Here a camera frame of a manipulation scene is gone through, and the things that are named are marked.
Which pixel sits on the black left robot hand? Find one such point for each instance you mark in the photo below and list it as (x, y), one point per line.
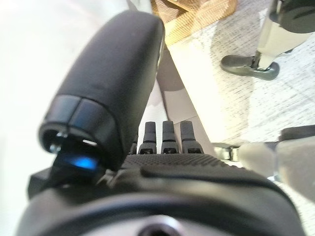
(110, 73)

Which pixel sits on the brown wicker basket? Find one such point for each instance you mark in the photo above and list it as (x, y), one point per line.
(209, 12)

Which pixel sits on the grey area rug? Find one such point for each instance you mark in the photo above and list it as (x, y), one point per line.
(246, 103)

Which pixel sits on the silver right robot leg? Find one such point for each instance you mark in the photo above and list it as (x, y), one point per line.
(270, 37)

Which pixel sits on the silver robot leg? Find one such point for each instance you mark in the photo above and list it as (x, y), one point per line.
(290, 157)
(270, 37)

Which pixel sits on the silver left robot leg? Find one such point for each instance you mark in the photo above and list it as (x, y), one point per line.
(290, 157)

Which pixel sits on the grey bed frame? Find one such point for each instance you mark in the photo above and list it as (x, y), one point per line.
(177, 98)

